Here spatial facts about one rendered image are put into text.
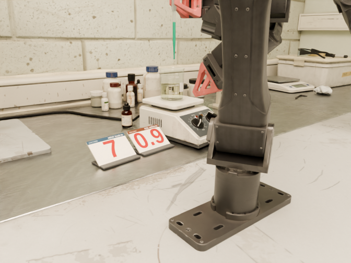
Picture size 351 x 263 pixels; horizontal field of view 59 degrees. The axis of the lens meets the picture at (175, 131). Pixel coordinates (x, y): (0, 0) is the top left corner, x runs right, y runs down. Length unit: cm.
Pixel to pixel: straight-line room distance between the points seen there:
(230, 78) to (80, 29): 89
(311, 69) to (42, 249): 152
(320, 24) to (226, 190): 176
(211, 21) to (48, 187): 42
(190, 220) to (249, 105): 17
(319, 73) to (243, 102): 133
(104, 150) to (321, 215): 41
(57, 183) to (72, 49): 70
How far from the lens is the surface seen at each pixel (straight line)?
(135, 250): 40
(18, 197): 56
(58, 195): 54
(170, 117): 74
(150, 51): 135
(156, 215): 46
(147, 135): 71
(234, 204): 44
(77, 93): 117
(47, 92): 113
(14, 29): 115
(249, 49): 35
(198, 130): 71
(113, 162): 63
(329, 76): 173
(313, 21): 213
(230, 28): 34
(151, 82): 118
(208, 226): 43
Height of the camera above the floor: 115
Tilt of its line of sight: 18 degrees down
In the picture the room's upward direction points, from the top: 1 degrees clockwise
